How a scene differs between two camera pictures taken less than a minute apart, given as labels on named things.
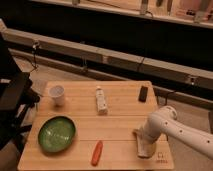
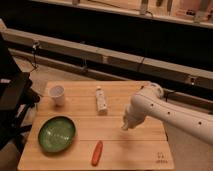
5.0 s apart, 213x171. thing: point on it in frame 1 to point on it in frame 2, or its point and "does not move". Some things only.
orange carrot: x=97 y=153 does not move
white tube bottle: x=101 y=102 does not move
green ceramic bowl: x=57 y=134 does not move
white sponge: x=145 y=144 to x=125 y=125
